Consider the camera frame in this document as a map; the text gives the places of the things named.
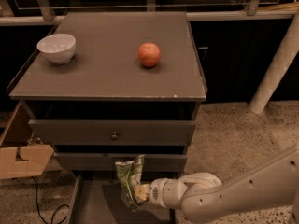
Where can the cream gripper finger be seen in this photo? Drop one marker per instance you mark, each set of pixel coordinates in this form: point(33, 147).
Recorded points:
point(142, 193)

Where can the green jalapeno chip bag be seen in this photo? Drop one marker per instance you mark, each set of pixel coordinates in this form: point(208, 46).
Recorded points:
point(129, 174)

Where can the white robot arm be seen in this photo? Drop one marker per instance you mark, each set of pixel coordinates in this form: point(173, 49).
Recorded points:
point(202, 198)

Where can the bottom grey drawer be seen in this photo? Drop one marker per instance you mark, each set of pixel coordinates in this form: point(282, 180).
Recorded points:
point(98, 199)

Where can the grey drawer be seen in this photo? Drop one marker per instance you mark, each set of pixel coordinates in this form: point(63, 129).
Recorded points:
point(106, 162)
point(114, 132)
point(98, 199)

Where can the middle grey drawer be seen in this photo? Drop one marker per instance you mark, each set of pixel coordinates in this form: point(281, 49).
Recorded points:
point(106, 162)

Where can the top grey drawer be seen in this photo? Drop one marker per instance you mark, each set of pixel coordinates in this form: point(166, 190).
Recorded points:
point(114, 132)

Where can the grey drawer cabinet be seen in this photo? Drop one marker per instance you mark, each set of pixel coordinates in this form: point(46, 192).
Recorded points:
point(106, 81)

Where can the wooden cutout board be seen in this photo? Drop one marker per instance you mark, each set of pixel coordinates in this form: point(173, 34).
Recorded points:
point(18, 162)

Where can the red apple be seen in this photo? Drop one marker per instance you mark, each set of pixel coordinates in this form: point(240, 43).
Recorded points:
point(149, 54)

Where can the white ceramic bowl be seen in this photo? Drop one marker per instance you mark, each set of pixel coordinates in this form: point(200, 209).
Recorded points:
point(57, 48)

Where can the white diagonal pole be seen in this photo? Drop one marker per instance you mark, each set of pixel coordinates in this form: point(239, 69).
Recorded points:
point(281, 62)

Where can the metal railing frame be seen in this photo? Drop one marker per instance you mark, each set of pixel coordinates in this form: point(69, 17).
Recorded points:
point(49, 12)

